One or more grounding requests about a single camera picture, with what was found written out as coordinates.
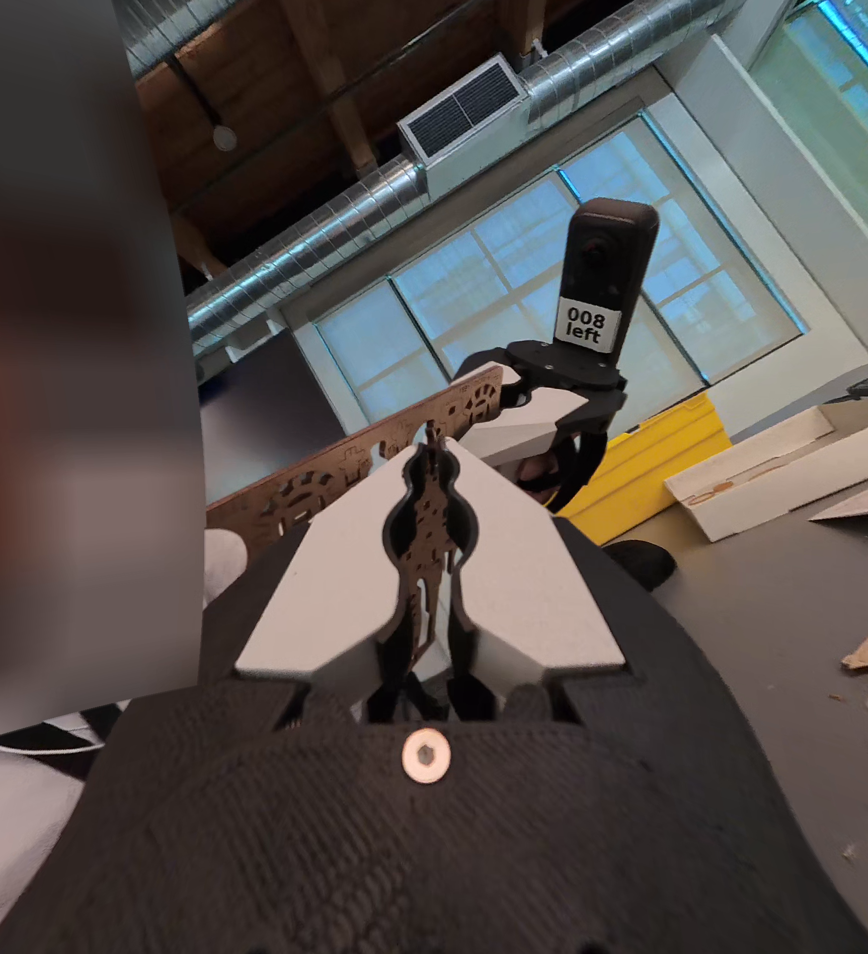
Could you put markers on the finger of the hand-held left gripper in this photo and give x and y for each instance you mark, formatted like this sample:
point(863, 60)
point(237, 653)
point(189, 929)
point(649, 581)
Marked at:
point(530, 425)

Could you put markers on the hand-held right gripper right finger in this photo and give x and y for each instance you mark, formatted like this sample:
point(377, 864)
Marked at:
point(538, 596)

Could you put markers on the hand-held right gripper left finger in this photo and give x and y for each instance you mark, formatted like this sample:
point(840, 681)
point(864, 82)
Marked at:
point(314, 604)

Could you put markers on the large wooden model parts sheet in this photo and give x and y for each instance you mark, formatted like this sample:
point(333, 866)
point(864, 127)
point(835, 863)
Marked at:
point(314, 484)

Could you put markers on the person's left hand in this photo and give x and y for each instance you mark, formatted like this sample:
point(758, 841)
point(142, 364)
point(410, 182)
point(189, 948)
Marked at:
point(539, 475)

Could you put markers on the black mesh pad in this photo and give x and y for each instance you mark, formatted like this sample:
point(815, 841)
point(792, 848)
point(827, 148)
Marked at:
point(639, 563)

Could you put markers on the yellow plastic bin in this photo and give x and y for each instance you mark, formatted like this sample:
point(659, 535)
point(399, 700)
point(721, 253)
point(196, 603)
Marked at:
point(650, 462)

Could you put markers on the pile of tan rubber bands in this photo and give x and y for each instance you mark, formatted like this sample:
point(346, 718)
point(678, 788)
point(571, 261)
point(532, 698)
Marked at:
point(711, 493)

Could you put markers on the white vent grille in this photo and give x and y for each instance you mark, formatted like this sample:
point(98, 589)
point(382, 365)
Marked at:
point(463, 112)

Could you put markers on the white cardboard box tray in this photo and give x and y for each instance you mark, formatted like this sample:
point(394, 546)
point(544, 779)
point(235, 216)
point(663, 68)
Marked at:
point(762, 484)

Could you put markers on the glass partition window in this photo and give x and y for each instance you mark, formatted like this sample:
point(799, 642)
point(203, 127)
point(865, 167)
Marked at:
point(836, 89)

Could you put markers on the round ceiling lamp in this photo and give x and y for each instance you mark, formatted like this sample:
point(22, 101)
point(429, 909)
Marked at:
point(225, 137)

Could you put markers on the white t-shirt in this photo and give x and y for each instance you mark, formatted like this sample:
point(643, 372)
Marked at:
point(1, 857)

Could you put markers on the silver air duct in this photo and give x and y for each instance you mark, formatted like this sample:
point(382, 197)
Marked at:
point(314, 231)

